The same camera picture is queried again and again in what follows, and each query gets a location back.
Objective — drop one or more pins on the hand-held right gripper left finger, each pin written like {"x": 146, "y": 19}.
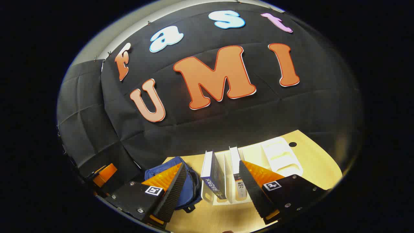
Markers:
{"x": 171, "y": 197}

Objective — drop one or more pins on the blue cover book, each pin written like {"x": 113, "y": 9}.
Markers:
{"x": 215, "y": 181}

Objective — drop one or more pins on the blue schoolbag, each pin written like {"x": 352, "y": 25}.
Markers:
{"x": 191, "y": 191}

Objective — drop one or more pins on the black backdrop cloth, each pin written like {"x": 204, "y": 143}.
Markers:
{"x": 226, "y": 129}

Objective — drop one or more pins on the white bookshelf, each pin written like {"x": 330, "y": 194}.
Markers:
{"x": 281, "y": 155}

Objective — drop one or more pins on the white cover book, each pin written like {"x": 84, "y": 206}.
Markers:
{"x": 235, "y": 161}

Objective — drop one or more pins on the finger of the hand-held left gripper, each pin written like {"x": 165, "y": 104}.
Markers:
{"x": 104, "y": 174}

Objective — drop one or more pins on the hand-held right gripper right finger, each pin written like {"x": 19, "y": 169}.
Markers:
{"x": 252, "y": 191}

